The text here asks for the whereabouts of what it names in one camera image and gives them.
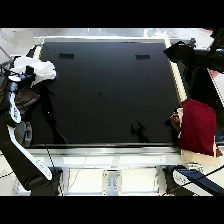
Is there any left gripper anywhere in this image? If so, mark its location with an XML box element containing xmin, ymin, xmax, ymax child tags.
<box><xmin>14</xmin><ymin>73</ymin><xmax>36</xmax><ymax>89</ymax></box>

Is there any white garment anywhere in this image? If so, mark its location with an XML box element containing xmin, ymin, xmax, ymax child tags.
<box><xmin>9</xmin><ymin>55</ymin><xmax>57</xmax><ymax>89</ymax></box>

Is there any black garment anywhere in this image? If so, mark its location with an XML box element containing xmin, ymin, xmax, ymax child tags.
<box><xmin>27</xmin><ymin>83</ymin><xmax>68</xmax><ymax>145</ymax></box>
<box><xmin>162</xmin><ymin>40</ymin><xmax>201</xmax><ymax>65</ymax></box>

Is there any brown garment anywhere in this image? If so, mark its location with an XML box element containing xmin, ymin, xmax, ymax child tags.
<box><xmin>169</xmin><ymin>111</ymin><xmax>184</xmax><ymax>135</ymax></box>
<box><xmin>14</xmin><ymin>87</ymin><xmax>42</xmax><ymax>113</ymax></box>

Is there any red garment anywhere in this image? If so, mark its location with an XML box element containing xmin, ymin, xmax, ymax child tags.
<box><xmin>177</xmin><ymin>98</ymin><xmax>218</xmax><ymax>158</ymax></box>

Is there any tan garment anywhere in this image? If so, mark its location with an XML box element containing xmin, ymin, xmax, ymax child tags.
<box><xmin>179</xmin><ymin>145</ymin><xmax>224</xmax><ymax>168</ymax></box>

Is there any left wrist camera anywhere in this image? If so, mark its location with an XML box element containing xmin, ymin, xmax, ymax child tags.
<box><xmin>25</xmin><ymin>65</ymin><xmax>36</xmax><ymax>77</ymax></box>

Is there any silver frame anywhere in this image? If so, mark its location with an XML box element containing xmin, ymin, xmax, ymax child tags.
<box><xmin>0</xmin><ymin>143</ymin><xmax>224</xmax><ymax>197</ymax></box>

